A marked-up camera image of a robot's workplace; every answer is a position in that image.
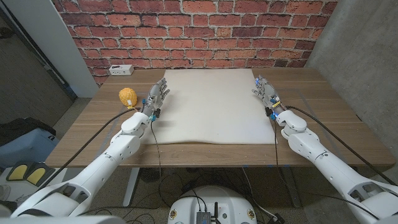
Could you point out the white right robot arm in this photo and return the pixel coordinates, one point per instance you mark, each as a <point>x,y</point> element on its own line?
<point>326,161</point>

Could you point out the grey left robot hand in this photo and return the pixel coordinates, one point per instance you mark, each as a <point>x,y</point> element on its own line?
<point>155,96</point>

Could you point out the white power strip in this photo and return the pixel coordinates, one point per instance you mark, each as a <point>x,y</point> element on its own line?
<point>121,70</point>

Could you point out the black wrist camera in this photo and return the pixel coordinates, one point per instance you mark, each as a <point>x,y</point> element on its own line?
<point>156,113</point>
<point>269,112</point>

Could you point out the white pillar panel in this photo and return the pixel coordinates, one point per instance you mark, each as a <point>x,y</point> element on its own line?
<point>40,25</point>

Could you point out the red brick printed backdrop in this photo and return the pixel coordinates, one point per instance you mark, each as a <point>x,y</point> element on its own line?
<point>199,31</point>

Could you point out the black bag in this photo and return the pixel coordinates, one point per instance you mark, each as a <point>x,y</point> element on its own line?
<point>18,127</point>

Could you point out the grey table leg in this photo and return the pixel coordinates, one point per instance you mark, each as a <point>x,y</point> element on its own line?
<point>292,189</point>

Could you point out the yellow toy pineapple fruit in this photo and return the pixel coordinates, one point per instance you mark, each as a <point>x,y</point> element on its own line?
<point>128,97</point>

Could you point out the small grey computer box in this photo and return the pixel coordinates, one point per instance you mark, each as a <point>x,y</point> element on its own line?
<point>203,217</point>

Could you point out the cream white cloth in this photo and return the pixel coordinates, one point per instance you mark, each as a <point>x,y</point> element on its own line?
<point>211,105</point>

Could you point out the white table leg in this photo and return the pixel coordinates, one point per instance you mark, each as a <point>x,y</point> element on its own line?
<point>130,186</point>

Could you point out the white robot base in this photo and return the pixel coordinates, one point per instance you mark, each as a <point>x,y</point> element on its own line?
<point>230,202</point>

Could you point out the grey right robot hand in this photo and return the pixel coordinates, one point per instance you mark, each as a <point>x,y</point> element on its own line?
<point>269,95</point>

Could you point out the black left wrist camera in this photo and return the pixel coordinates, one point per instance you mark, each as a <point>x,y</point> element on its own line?
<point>156,113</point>

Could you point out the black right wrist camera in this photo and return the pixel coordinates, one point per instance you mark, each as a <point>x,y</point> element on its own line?
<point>269,112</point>

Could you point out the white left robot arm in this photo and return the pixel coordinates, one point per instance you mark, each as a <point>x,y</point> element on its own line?
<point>93,174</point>

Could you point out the black antenna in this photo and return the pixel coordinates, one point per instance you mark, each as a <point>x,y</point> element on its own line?
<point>216,211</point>

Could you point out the yellow black foot pedal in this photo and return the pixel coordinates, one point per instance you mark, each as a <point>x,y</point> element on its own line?
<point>37,175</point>
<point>17,172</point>

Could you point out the black round floor grille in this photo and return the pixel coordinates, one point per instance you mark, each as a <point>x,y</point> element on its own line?
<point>150,175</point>

